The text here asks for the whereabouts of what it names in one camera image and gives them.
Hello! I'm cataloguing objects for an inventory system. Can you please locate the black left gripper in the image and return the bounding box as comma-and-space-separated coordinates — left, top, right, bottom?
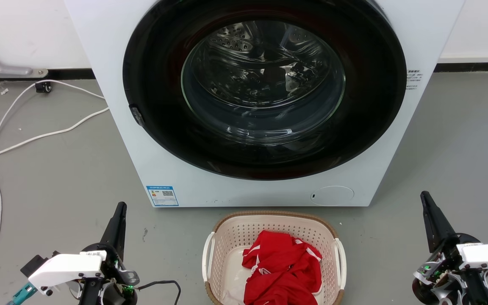
78, 202, 140, 305

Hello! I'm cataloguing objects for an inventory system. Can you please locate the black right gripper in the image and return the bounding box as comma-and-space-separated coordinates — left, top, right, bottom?
411, 191, 488, 305

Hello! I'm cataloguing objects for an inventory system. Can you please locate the beige plastic laundry basket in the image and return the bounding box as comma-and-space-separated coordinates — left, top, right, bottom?
202, 211, 347, 305

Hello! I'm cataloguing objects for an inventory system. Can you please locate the blue energy label sticker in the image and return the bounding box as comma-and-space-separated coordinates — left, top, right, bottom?
146, 185, 180, 207

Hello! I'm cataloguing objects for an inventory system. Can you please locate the round white filter cover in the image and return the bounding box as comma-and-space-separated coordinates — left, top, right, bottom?
310, 186, 355, 207

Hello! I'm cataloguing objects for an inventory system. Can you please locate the black round washer door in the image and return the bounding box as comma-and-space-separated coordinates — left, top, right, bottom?
122, 0, 408, 181

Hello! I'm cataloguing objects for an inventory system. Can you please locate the small printed text sticker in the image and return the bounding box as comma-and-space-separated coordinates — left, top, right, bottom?
405, 69, 423, 91

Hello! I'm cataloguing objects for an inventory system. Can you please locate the red garment with white stripes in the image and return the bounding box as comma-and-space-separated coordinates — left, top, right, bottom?
241, 230, 323, 305

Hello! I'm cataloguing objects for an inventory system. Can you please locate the white front-load washing machine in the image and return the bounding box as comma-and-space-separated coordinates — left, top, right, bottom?
64, 0, 467, 208

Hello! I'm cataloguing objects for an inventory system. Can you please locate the grey metal stand leg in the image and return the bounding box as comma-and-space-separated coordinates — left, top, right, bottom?
0, 34, 49, 79

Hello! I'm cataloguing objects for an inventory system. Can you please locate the stainless steel washer drum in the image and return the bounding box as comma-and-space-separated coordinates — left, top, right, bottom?
181, 19, 346, 146

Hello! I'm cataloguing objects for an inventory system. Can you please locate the thin black left gripper cable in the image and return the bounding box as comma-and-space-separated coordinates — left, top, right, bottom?
136, 280, 182, 305

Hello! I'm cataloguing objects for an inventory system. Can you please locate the thick white cable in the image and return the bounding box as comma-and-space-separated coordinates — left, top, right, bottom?
0, 107, 110, 164

